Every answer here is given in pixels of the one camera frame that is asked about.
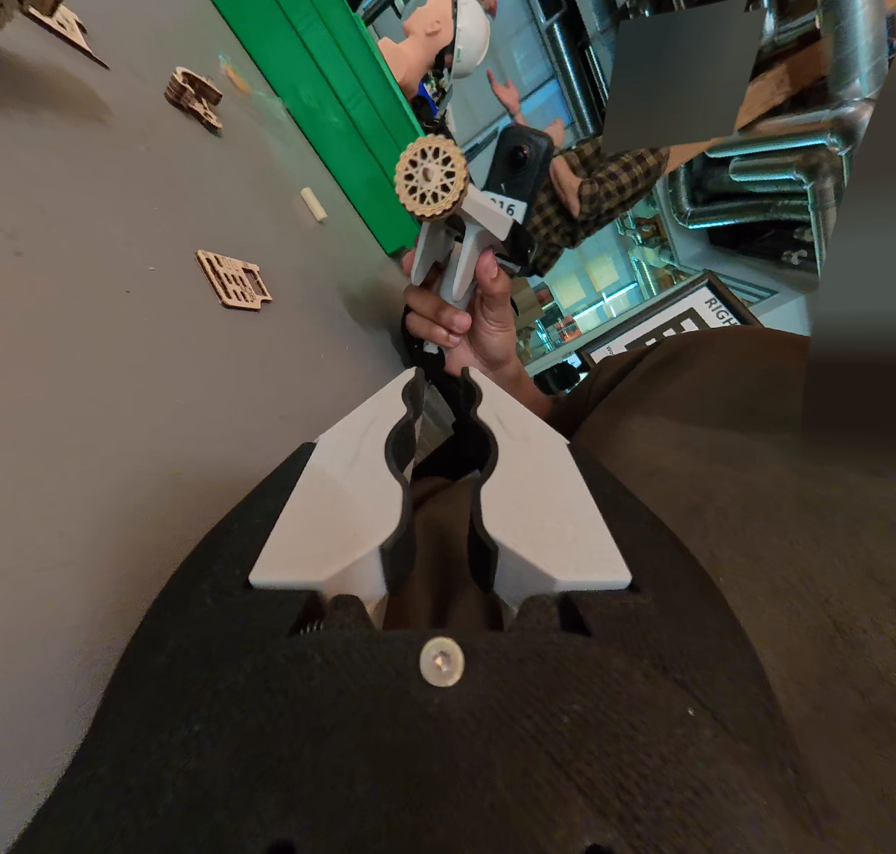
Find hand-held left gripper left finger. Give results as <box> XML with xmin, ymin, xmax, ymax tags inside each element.
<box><xmin>248</xmin><ymin>368</ymin><xmax>427</xmax><ymax>620</ymax></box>

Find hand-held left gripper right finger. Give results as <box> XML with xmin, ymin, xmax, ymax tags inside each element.
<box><xmin>461</xmin><ymin>367</ymin><xmax>633</xmax><ymax>610</ymax></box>

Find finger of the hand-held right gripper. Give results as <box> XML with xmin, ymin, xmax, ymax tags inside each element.
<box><xmin>457</xmin><ymin>189</ymin><xmax>526</xmax><ymax>239</ymax></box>

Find round wooden spoked wheel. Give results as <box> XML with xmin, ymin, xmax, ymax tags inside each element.
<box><xmin>394</xmin><ymin>136</ymin><xmax>469</xmax><ymax>222</ymax></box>

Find small wooden linkage assembly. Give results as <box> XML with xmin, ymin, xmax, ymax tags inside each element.
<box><xmin>164</xmin><ymin>66</ymin><xmax>225</xmax><ymax>134</ymax></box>

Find person's right hand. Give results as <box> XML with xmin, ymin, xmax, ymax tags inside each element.
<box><xmin>401</xmin><ymin>250</ymin><xmax>520</xmax><ymax>377</ymax></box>

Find white hard hat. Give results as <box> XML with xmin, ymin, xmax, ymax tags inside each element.
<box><xmin>448</xmin><ymin>0</ymin><xmax>492</xmax><ymax>81</ymax></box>

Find mannequin head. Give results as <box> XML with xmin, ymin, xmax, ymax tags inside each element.
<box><xmin>378</xmin><ymin>0</ymin><xmax>456</xmax><ymax>106</ymax></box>

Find black framed sign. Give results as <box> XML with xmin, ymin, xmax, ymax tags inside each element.
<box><xmin>577</xmin><ymin>270</ymin><xmax>764</xmax><ymax>368</ymax></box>

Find green plastic bin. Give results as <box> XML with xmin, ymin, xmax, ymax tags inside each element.
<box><xmin>209</xmin><ymin>0</ymin><xmax>424</xmax><ymax>258</ymax></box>

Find silver metal ducts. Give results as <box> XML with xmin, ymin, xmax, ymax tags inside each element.
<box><xmin>668</xmin><ymin>0</ymin><xmax>896</xmax><ymax>235</ymax></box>

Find small slotted wooden sheet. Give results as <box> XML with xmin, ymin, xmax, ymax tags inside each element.
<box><xmin>195</xmin><ymin>249</ymin><xmax>274</xmax><ymax>311</ymax></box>

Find wooden beam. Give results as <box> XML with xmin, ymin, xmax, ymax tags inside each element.
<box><xmin>731</xmin><ymin>42</ymin><xmax>848</xmax><ymax>134</ymax></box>

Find flat wooden cutout piece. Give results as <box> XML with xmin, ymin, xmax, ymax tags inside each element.
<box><xmin>24</xmin><ymin>5</ymin><xmax>111</xmax><ymax>71</ymax></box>

